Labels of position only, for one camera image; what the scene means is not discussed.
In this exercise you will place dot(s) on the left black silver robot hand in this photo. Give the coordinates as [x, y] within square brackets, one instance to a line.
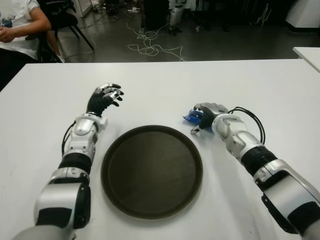
[97, 102]

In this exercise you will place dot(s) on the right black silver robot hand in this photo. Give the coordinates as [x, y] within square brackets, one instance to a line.
[212, 110]

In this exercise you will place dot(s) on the blue Oreo cookie packet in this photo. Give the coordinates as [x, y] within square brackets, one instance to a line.
[192, 117]

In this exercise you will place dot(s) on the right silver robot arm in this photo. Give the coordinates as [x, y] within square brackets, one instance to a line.
[282, 190]

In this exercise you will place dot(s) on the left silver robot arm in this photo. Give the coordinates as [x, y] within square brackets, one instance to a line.
[60, 197]

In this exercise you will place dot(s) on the round dark brown tray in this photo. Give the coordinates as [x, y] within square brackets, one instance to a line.
[150, 172]

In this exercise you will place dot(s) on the black office chair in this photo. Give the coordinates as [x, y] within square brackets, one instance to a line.
[62, 17]

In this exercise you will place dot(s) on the white board panel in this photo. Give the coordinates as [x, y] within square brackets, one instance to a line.
[83, 7]

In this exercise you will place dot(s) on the white power strip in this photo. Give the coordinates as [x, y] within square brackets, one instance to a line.
[133, 10]

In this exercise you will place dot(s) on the black floor cabinet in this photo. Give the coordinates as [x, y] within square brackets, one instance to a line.
[155, 15]

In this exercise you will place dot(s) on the folded metal stand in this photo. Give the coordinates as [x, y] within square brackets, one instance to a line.
[263, 13]

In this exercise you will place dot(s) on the white side table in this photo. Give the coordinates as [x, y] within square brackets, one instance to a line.
[308, 56]

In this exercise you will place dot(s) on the seated person in white shirt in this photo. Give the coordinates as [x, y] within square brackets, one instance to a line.
[17, 22]

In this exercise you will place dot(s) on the white cabinet with black base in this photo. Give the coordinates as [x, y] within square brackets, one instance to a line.
[303, 12]

